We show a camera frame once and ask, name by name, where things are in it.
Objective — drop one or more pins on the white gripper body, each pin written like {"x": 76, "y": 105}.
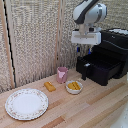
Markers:
{"x": 86, "y": 37}

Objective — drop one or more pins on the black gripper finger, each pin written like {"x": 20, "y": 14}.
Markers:
{"x": 89, "y": 49}
{"x": 77, "y": 49}

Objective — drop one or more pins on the black air fryer drawer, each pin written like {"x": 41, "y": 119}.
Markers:
{"x": 100, "y": 71}

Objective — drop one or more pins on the orange food block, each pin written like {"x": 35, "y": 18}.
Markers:
{"x": 50, "y": 86}

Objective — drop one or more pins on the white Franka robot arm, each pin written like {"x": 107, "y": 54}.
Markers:
{"x": 90, "y": 13}

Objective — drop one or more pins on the black air fryer housing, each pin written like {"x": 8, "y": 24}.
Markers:
{"x": 115, "y": 43}

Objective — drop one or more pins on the pink cup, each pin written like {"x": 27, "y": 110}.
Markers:
{"x": 62, "y": 75}

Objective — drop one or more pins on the yellow fry piece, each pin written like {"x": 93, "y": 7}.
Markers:
{"x": 70, "y": 86}
{"x": 74, "y": 86}
{"x": 78, "y": 85}

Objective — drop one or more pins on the small white bowl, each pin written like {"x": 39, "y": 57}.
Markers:
{"x": 74, "y": 91}

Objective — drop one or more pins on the woven folding screen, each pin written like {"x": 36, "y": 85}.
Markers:
{"x": 33, "y": 36}

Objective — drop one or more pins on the floral rimmed white plate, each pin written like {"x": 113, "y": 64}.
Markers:
{"x": 26, "y": 104}

